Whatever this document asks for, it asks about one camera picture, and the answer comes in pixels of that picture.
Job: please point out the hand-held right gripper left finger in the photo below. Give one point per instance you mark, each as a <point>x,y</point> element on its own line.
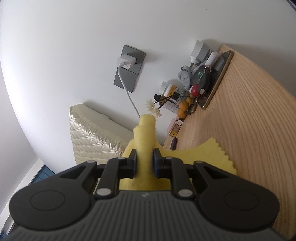
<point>112,173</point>

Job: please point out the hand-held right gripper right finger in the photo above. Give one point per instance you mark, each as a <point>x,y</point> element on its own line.
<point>178,173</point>

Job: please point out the yellow cleaning cloth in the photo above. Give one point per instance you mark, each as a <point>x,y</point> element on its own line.
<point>146,139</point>

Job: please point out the small dark brown object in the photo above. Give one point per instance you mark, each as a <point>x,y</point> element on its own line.
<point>174,143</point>

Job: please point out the cream quilted headboard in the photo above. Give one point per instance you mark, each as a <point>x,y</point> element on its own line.
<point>92,134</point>

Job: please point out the pink cigarette box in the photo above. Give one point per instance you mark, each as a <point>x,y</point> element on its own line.
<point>175,127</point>

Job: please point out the white artificial flower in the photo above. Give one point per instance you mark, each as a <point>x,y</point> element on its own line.
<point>155,112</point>

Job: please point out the blue slatted panel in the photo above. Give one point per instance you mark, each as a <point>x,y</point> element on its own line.
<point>42,175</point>

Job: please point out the red bead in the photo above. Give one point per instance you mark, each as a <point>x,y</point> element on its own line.
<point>195,90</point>

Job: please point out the white-lid pill bottle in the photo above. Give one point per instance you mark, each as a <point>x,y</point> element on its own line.
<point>166,88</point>

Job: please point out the wooden nightstand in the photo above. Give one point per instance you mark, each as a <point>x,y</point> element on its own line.
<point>249,120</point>

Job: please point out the grey crumpled cloth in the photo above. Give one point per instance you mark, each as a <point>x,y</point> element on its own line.
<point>185,76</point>

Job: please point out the black car key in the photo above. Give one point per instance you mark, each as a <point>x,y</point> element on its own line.
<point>201,77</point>

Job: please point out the smartphone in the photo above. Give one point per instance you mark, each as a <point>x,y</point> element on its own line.
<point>219,76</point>

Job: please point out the white charger plug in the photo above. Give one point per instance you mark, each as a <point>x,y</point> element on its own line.
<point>126,61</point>

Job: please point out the white tube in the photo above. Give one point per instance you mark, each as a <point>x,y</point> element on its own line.
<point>211,59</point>

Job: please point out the white plug-in device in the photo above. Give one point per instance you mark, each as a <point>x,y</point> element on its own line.
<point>200,49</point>

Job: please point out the grey wall socket panel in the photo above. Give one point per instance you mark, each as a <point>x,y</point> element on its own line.
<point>126,78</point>

